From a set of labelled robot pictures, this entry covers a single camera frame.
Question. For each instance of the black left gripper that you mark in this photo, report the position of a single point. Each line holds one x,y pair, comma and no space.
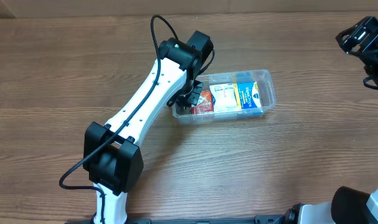
189,98

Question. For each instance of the red medicine box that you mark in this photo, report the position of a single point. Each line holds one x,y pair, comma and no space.
204,104

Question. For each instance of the white plaster box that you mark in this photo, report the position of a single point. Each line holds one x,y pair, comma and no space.
224,99

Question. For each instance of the clear plastic container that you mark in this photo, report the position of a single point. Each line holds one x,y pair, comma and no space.
266,89

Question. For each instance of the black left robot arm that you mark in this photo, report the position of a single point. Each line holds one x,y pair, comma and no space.
112,154

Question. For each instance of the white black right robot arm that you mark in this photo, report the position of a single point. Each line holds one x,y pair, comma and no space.
348,205

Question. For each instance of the blue yellow lozenge box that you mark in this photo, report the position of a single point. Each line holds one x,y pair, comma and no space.
247,94

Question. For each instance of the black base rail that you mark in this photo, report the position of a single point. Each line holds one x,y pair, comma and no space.
258,219

